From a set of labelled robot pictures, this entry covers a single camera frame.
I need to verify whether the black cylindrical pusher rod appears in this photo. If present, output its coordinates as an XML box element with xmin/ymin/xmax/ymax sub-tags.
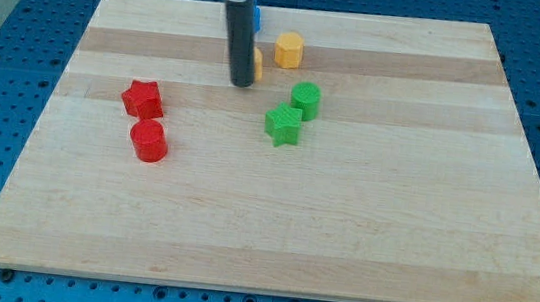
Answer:
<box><xmin>225</xmin><ymin>0</ymin><xmax>255</xmax><ymax>88</ymax></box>

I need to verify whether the yellow heart block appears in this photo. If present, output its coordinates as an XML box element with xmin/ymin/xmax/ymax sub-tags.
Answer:
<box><xmin>253</xmin><ymin>47</ymin><xmax>264</xmax><ymax>81</ymax></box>

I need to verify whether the yellow hexagon block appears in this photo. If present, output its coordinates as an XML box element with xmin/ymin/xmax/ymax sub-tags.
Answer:
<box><xmin>274</xmin><ymin>32</ymin><xmax>305</xmax><ymax>69</ymax></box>

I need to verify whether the blue block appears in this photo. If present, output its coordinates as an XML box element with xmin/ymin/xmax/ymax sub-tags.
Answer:
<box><xmin>253</xmin><ymin>5</ymin><xmax>261</xmax><ymax>34</ymax></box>

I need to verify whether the green cylinder block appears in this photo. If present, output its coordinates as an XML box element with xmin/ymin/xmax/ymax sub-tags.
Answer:
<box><xmin>290</xmin><ymin>81</ymin><xmax>322</xmax><ymax>122</ymax></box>

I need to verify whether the green star block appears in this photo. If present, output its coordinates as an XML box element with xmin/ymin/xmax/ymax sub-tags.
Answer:
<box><xmin>264</xmin><ymin>102</ymin><xmax>302</xmax><ymax>147</ymax></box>

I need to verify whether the red star block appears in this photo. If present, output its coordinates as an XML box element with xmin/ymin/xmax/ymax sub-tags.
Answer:
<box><xmin>121</xmin><ymin>80</ymin><xmax>163</xmax><ymax>120</ymax></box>

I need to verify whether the red cylinder block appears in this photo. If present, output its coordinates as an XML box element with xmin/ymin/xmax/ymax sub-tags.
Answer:
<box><xmin>130</xmin><ymin>119</ymin><xmax>168</xmax><ymax>163</ymax></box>

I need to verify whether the wooden board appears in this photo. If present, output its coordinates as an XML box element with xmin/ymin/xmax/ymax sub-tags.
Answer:
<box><xmin>0</xmin><ymin>0</ymin><xmax>540</xmax><ymax>302</ymax></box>

